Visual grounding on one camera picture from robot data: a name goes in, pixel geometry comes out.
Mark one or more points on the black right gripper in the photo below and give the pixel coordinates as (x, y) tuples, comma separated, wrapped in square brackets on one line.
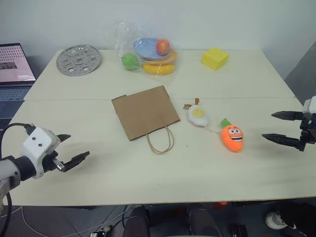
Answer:
[(307, 134)]

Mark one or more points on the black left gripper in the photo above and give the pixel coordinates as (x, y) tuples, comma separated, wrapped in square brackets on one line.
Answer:
[(50, 161)]

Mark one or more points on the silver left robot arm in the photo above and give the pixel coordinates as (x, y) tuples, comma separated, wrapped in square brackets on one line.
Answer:
[(8, 170)]

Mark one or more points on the brown paper bag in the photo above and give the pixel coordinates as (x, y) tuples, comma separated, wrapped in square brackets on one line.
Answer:
[(145, 111)]

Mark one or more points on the clear plastic bag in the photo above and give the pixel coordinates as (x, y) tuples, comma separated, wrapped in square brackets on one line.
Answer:
[(118, 30)]

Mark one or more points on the orange carrot plush toy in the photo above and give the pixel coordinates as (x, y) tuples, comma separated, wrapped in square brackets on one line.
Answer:
[(233, 138)]

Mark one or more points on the grey slanted panel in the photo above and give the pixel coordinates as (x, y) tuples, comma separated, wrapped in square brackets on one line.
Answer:
[(303, 74)]

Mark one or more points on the round perforated metal steamer plate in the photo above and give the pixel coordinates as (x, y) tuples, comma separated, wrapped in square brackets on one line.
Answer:
[(64, 64)]

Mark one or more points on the white egg plush toy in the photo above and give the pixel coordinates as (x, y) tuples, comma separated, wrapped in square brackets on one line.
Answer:
[(197, 116)]

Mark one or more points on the white round tape roll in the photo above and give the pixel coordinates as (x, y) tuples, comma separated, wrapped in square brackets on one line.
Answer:
[(274, 219)]

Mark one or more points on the small orange object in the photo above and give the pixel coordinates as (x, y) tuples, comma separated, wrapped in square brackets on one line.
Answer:
[(223, 203)]

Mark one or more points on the yellow cheese block toy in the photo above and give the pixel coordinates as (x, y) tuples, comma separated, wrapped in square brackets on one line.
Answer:
[(214, 59)]

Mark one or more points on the dark rounded shape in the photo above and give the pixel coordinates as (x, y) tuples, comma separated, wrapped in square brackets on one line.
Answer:
[(137, 222), (203, 223)]

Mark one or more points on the open laptop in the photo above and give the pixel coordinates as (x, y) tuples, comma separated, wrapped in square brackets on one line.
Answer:
[(14, 64)]

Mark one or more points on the green apple toy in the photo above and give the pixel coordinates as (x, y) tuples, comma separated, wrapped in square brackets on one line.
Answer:
[(129, 61)]

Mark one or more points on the yellow banana toy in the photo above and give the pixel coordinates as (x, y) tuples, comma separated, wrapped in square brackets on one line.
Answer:
[(158, 69)]

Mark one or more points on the blue plate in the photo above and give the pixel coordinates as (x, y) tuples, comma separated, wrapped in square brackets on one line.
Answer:
[(145, 48)]

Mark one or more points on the orange plate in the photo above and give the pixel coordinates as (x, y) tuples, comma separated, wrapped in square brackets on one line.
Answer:
[(173, 56)]

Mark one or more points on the red apple toy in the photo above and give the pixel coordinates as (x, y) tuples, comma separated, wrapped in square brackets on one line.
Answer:
[(163, 47)]

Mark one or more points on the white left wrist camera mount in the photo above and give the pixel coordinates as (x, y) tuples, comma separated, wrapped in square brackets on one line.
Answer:
[(39, 145)]

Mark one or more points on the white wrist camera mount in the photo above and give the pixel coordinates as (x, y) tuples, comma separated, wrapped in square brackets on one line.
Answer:
[(39, 145), (311, 106)]

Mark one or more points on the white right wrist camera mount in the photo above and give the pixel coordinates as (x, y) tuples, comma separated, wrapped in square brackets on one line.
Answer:
[(311, 106)]

